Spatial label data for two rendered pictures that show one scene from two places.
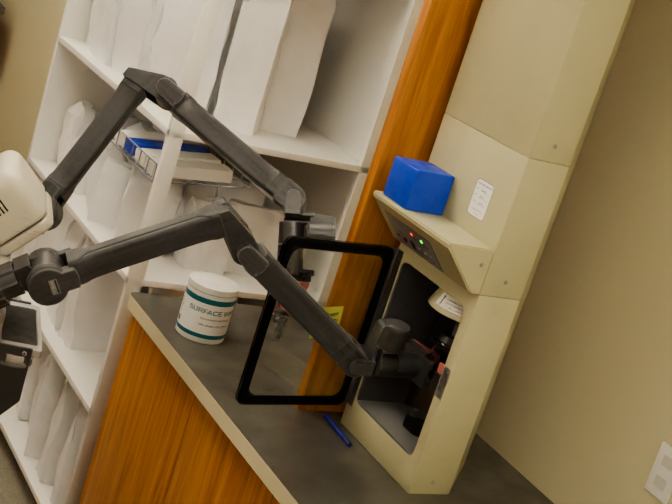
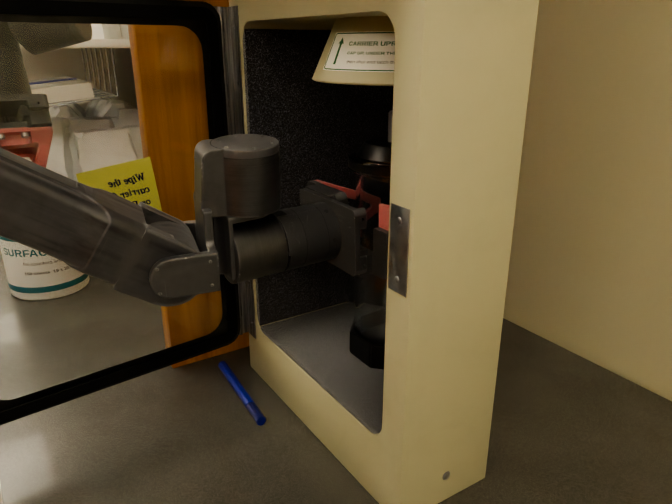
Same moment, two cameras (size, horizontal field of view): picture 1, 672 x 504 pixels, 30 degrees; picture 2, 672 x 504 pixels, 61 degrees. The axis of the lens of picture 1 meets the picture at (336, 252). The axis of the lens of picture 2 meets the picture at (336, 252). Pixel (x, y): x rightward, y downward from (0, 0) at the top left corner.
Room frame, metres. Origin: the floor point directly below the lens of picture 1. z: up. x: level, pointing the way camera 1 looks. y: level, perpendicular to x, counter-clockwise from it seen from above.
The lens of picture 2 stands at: (2.10, -0.26, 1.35)
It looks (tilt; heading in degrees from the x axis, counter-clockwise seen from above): 20 degrees down; 1
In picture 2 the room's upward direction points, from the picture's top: straight up
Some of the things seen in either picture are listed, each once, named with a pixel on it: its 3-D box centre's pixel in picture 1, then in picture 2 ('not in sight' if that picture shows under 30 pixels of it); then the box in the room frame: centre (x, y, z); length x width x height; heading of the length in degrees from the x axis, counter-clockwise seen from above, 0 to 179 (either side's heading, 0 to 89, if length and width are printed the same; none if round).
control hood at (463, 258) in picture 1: (424, 240); not in sight; (2.59, -0.17, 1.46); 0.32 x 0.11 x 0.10; 33
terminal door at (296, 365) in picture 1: (315, 324); (96, 210); (2.64, -0.01, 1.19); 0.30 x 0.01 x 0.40; 130
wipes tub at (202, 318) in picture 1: (207, 307); not in sight; (3.03, 0.27, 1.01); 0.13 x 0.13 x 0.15
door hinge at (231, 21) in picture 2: (372, 328); (237, 187); (2.74, -0.13, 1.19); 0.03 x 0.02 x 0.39; 33
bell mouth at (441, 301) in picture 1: (470, 301); (405, 49); (2.66, -0.31, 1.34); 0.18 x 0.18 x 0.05
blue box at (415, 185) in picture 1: (418, 185); not in sight; (2.66, -0.13, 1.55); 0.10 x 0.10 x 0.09; 33
